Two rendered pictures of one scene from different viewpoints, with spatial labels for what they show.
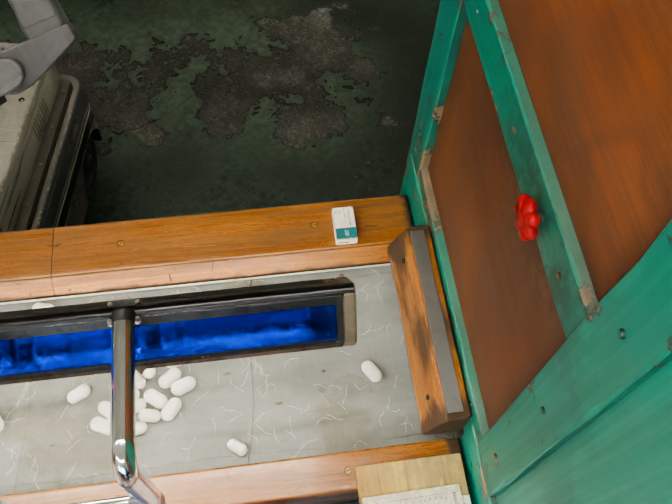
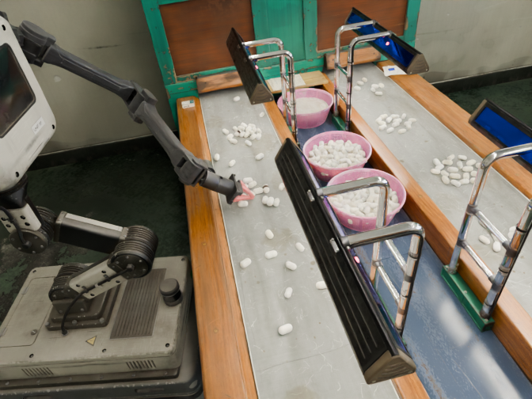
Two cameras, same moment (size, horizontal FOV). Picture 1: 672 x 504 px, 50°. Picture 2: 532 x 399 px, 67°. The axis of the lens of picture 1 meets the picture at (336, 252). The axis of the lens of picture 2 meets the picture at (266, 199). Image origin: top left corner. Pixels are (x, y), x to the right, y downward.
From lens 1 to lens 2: 1.83 m
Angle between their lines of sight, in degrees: 54
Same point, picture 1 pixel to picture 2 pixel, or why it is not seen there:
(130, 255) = (195, 140)
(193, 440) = (260, 123)
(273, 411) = (249, 112)
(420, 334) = (229, 77)
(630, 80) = not seen: outside the picture
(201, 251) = (195, 127)
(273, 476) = (269, 104)
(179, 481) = (273, 118)
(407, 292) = (215, 82)
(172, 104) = not seen: hidden behind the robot
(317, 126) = not seen: hidden behind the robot
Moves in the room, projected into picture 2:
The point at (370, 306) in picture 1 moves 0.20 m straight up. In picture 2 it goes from (214, 103) to (207, 65)
